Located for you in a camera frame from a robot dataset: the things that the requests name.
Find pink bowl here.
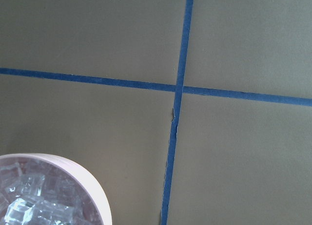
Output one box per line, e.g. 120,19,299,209
0,153,113,225

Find clear ice cubes pile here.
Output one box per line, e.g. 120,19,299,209
0,160,102,225

